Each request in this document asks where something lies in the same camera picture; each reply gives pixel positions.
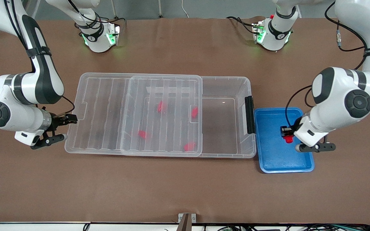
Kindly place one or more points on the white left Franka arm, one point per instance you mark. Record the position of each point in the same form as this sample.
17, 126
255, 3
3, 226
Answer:
332, 96

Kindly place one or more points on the blue plastic tray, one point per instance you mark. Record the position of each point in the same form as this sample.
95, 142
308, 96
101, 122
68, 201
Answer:
278, 155

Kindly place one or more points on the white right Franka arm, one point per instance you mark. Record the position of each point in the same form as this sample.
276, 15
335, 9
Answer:
43, 77

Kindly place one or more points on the clear ribbed plastic lid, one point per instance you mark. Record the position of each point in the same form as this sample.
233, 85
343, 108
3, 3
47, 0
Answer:
101, 112

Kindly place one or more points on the clear plastic storage box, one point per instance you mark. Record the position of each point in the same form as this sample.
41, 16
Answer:
220, 128

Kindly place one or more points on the metal frame leg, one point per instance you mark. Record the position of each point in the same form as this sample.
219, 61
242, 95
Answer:
160, 8
115, 9

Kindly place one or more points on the metal table edge bracket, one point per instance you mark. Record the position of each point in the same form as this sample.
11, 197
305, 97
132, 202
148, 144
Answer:
187, 221

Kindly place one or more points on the red block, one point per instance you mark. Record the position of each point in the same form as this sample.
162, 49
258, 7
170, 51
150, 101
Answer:
142, 134
194, 112
189, 146
289, 140
161, 106

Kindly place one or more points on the brown table cover sheet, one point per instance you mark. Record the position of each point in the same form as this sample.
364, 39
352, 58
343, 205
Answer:
185, 192

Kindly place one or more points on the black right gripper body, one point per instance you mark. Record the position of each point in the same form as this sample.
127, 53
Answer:
58, 121

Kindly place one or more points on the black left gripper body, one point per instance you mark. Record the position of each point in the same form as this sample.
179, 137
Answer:
286, 131

